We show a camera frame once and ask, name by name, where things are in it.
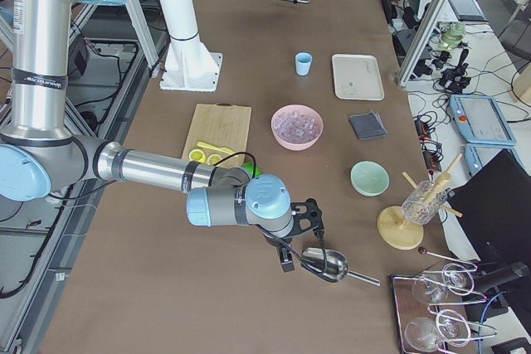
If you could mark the lemon slice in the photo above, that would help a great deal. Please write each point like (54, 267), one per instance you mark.
(214, 158)
(197, 155)

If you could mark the green lime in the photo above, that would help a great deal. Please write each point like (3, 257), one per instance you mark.
(252, 169)

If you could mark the steel ice scoop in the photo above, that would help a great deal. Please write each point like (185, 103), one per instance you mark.
(331, 267)

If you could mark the wooden glass stand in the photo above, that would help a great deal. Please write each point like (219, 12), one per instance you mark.
(405, 235)

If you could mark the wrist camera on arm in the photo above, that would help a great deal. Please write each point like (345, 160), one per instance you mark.
(307, 216)

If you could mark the blue teach pendant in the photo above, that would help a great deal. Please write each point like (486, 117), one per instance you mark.
(477, 155)
(479, 119)

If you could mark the yellow plastic knife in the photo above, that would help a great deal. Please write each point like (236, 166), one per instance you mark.
(215, 148)

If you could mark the wine glass rack tray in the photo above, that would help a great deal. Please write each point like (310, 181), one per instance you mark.
(430, 309)

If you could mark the cream bunny tray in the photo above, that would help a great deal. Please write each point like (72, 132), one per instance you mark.
(357, 77)

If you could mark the pink bowl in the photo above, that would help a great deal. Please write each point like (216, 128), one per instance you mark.
(303, 109)

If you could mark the blue plastic cup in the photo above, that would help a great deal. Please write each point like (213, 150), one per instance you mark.
(303, 62)

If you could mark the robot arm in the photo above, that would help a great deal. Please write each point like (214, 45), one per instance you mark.
(40, 155)

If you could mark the wooden cutting board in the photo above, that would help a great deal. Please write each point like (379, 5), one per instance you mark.
(219, 125)

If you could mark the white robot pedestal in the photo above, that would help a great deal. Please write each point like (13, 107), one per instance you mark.
(189, 65)

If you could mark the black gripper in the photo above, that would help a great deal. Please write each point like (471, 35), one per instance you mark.
(284, 256)

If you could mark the pile of ice cubes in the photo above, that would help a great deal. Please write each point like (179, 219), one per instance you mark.
(296, 127)

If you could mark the green bowl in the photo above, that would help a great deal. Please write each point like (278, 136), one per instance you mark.
(369, 178)

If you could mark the textured clear glass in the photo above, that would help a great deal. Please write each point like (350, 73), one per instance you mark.
(423, 203)

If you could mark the grey folded cloth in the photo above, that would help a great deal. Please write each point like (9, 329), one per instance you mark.
(368, 126)

